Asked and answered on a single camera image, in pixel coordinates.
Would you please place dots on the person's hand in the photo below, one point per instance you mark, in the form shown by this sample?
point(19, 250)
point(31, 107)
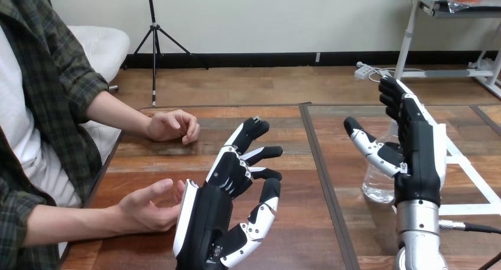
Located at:
point(143, 211)
point(169, 125)

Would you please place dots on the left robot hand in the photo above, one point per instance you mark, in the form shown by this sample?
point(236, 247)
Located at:
point(207, 217)

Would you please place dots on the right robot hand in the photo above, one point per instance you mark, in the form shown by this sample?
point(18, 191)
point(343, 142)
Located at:
point(420, 162)

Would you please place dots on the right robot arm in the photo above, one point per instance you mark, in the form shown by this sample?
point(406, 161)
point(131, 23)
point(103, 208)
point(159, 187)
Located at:
point(417, 229)

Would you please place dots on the person's forearm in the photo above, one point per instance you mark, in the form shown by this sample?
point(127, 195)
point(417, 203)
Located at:
point(119, 113)
point(74, 225)

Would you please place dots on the clear water bottle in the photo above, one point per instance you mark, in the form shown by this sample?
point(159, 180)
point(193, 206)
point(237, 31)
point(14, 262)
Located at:
point(377, 186)

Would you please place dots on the person's body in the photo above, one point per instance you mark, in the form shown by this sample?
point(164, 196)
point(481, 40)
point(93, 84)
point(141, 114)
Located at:
point(35, 115)

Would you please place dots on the black tripod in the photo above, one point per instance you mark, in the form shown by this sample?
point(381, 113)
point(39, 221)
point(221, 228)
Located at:
point(155, 45)

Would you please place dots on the white cushioned chair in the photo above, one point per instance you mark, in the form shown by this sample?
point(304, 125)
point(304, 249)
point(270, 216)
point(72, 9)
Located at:
point(103, 49)

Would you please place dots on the white power strip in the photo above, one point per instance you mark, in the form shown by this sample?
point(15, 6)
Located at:
point(363, 71)

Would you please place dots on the white desk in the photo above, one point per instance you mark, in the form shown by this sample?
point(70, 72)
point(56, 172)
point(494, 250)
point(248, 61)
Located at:
point(407, 37)

